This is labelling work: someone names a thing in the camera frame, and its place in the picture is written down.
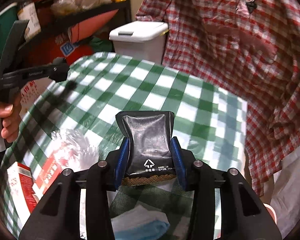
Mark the red white medicine box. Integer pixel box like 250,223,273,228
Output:
7,162,39,219

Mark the blue surgical face mask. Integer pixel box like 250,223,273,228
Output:
111,205,170,240

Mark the white bag red print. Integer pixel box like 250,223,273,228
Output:
20,77,52,118

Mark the person's left hand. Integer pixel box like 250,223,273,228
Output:
0,92,21,143

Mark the clear crumpled plastic bag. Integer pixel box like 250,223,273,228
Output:
51,129,99,172

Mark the black metal shelf rack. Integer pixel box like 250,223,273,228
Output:
14,0,132,55

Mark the pink round trash basin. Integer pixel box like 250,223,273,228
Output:
264,203,277,224

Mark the red plaid hanging shirt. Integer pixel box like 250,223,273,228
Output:
136,0,300,195

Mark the red white toothpaste box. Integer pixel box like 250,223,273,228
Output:
32,150,71,202

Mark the white lidded trash bin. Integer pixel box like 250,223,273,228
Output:
109,21,168,64

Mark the black foil snack packet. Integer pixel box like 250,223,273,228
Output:
116,111,176,186

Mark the green white checkered tablecloth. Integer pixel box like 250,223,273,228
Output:
0,52,247,236

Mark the glass jar with label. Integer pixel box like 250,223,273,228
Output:
17,0,41,42

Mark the grey fabric cover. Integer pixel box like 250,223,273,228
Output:
270,146,300,237

